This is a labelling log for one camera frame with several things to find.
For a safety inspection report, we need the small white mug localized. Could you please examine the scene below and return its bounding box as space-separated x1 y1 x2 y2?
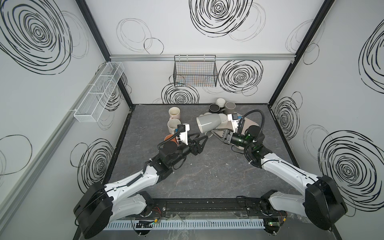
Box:
216 98 226 109

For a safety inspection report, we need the white slotted cable duct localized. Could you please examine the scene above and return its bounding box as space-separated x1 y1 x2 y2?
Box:
104 219 265 231

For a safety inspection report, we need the wide grey mug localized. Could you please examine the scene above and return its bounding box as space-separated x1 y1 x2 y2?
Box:
224 102 236 115

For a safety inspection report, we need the beige plastic tray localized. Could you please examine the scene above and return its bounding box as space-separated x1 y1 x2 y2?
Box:
205 115 260 149

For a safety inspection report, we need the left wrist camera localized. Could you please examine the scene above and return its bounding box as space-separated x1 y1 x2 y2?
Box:
175 124 190 145

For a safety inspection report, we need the pink mug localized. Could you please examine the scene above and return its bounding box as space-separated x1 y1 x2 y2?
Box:
168 107 181 120

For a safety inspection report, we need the speckled cream mug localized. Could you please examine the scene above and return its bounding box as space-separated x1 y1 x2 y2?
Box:
167 119 181 135

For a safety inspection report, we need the tall grey mug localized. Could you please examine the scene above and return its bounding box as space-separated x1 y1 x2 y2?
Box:
196 114 222 134

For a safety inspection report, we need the white ribbed mug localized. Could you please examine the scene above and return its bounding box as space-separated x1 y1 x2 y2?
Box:
218 113 229 128

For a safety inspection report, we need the white wire shelf basket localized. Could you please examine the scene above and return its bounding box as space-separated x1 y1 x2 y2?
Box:
74 62 125 123

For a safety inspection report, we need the black mug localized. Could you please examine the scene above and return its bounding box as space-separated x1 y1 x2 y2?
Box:
209 104 221 114

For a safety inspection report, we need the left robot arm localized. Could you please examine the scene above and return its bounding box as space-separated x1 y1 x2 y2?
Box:
74 133 209 239

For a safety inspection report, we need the orange and cream mug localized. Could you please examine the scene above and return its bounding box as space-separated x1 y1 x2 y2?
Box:
164 134 178 144

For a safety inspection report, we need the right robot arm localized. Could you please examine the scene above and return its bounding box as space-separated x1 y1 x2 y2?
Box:
210 110 348 230

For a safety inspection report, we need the black wire basket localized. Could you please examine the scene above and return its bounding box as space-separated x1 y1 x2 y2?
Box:
173 55 219 88

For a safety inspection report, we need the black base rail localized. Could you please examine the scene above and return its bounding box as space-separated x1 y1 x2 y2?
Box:
141 196 294 217

